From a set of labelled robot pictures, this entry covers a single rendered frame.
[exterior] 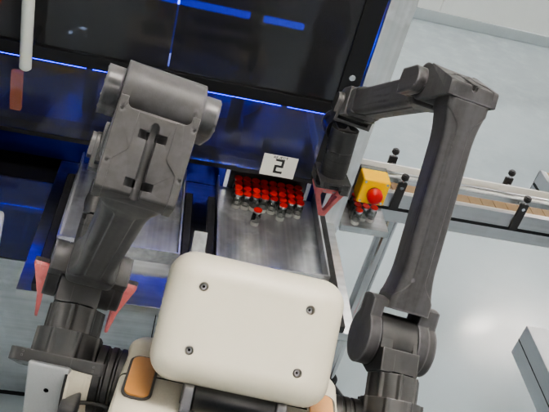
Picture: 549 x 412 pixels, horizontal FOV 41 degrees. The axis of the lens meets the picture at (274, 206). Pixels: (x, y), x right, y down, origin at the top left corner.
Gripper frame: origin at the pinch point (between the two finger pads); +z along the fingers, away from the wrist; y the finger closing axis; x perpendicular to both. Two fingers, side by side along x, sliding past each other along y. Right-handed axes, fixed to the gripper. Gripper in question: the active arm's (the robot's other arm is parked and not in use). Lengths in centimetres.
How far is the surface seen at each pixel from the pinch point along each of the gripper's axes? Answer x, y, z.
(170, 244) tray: 30.2, 6.6, 17.3
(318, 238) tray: -5.4, 16.3, 15.2
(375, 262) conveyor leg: -32, 43, 34
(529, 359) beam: -84, 31, 53
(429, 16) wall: -180, 490, 33
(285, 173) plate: 5.0, 23.5, 2.8
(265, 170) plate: 10.1, 23.5, 2.8
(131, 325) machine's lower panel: 35, 32, 60
